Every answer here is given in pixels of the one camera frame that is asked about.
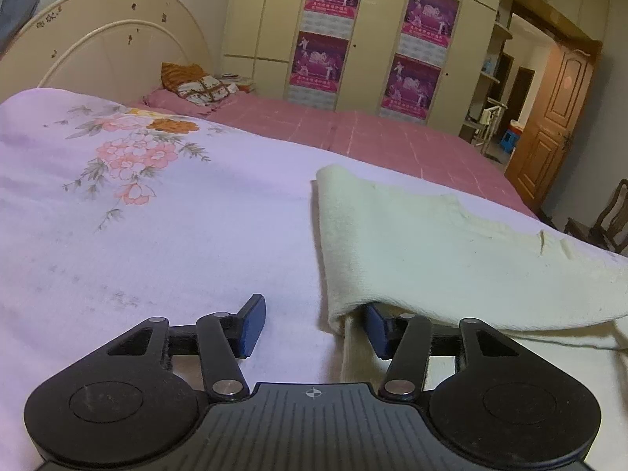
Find cream knitted garment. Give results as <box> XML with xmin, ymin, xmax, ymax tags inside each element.
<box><xmin>316</xmin><ymin>166</ymin><xmax>627</xmax><ymax>384</ymax></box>

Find lilac floral bed sheet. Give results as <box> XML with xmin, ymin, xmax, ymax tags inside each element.
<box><xmin>1</xmin><ymin>88</ymin><xmax>627</xmax><ymax>470</ymax></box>

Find pink checked bed cover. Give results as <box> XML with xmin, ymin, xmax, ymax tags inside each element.
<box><xmin>128</xmin><ymin>88</ymin><xmax>539</xmax><ymax>219</ymax></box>

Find blue plastic stool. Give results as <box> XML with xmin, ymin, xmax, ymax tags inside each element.
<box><xmin>499</xmin><ymin>130</ymin><xmax>522</xmax><ymax>154</ymax></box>

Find dark wooden chair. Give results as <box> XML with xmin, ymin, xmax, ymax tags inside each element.
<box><xmin>564</xmin><ymin>179</ymin><xmax>628</xmax><ymax>254</ymax></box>

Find white metal rack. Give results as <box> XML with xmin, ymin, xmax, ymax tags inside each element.
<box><xmin>471</xmin><ymin>98</ymin><xmax>508</xmax><ymax>155</ymax></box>

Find brown wooden door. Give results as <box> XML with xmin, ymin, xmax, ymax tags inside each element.
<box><xmin>504</xmin><ymin>40</ymin><xmax>602</xmax><ymax>213</ymax></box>

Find pink pillow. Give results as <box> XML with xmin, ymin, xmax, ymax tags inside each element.
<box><xmin>141</xmin><ymin>88</ymin><xmax>216</xmax><ymax>118</ymax></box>

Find lower right purple poster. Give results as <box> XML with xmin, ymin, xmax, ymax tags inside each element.
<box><xmin>379</xmin><ymin>54</ymin><xmax>441</xmax><ymax>124</ymax></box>

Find books on nightstand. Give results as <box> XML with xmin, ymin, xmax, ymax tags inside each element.
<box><xmin>218</xmin><ymin>73</ymin><xmax>256</xmax><ymax>94</ymax></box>

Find orange white patterned pillow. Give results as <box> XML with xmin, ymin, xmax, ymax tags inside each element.
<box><xmin>161</xmin><ymin>63</ymin><xmax>238</xmax><ymax>106</ymax></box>

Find lower left purple poster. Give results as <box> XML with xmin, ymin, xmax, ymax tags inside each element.
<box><xmin>287</xmin><ymin>32</ymin><xmax>349</xmax><ymax>111</ymax></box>

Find upper right purple poster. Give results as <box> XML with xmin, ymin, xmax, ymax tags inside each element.
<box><xmin>397</xmin><ymin>0</ymin><xmax>460</xmax><ymax>67</ymax></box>

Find cream curved headboard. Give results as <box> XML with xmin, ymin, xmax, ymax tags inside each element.
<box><xmin>1</xmin><ymin>0</ymin><xmax>212</xmax><ymax>102</ymax></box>

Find cream wardrobe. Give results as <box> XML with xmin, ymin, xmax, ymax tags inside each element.
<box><xmin>223</xmin><ymin>0</ymin><xmax>610</xmax><ymax>133</ymax></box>

